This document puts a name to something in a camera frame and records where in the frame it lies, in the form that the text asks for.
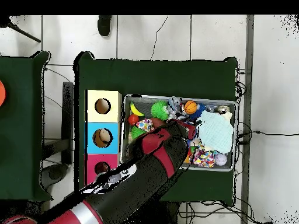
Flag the light blue waffle cloth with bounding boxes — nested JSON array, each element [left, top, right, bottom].
[[197, 110, 234, 154]]

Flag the colourful dot print cloth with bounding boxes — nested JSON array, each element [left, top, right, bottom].
[[135, 118, 155, 132], [190, 149, 215, 168]]

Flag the brown toy football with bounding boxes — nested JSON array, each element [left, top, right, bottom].
[[150, 117, 165, 128]]

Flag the wooden box with three holes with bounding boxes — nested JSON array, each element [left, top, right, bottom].
[[84, 89, 123, 186]]

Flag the orange toy basketball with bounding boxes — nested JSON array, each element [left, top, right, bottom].
[[183, 100, 199, 115]]

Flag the green spiky puffer ball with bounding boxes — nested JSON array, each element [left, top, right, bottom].
[[150, 100, 169, 121], [130, 125, 147, 140]]

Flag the white baseball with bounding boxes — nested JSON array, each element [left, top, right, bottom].
[[214, 153, 228, 166]]

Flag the red ball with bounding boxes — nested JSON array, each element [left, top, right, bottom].
[[127, 114, 140, 126]]

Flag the yellow toy banana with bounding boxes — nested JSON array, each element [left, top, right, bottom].
[[129, 101, 145, 117]]

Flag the dark green table cloth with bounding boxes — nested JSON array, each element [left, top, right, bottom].
[[74, 51, 238, 205], [0, 51, 53, 202]]

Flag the black panel stand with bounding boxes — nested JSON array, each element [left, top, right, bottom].
[[61, 81, 74, 165]]

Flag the person's foot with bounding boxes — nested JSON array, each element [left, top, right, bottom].
[[97, 15, 112, 37]]

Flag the grey round base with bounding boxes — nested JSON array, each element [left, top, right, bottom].
[[41, 163, 68, 190]]

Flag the orange disc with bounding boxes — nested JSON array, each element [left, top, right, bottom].
[[0, 80, 6, 107]]

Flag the black tripod leg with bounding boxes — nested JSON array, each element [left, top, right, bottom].
[[0, 16, 41, 43]]

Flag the metal wire mesh bin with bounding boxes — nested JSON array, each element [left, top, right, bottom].
[[120, 94, 237, 172]]

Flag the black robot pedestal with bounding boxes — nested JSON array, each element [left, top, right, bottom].
[[149, 202, 179, 224]]

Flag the black power cable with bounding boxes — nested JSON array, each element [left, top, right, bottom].
[[237, 130, 299, 144]]

